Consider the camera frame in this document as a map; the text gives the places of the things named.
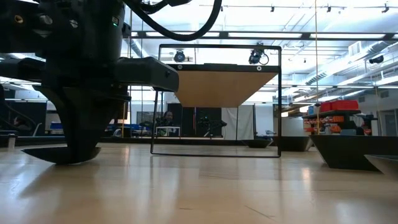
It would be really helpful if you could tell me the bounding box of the person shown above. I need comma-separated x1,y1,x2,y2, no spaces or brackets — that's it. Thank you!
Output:
160,110,175,129

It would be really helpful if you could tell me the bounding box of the black wavy square mini plate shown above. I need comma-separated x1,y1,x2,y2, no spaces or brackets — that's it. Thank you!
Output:
310,134,398,172
271,135,313,152

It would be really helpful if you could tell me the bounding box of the wooden riser shelf black frame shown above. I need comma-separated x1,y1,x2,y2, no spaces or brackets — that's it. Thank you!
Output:
150,43,282,159

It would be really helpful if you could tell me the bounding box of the black ceiling speaker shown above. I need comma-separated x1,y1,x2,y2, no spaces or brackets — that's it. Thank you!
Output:
368,54,385,65

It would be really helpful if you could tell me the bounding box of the black storage rack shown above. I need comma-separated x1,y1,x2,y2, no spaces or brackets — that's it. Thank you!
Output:
302,108,379,136

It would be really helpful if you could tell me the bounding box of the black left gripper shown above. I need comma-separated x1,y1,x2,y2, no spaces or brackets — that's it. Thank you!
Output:
0,0,180,164

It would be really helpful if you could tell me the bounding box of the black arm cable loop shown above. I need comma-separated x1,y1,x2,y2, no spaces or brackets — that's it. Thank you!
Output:
124,0,223,42

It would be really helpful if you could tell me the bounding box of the white air vent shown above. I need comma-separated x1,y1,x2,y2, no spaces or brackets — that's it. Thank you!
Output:
348,40,362,57

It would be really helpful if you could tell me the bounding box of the white curtain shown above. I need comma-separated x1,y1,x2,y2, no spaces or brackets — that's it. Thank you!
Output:
221,105,256,141

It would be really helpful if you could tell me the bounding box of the black ceiling camera with cable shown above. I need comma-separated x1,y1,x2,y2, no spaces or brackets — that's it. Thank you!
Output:
248,46,270,66

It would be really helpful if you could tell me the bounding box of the large red storage bin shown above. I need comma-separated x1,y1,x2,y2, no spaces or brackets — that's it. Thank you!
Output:
330,99,360,111

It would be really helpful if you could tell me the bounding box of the round black ceiling camera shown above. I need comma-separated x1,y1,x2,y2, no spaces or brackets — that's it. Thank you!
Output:
173,50,187,63

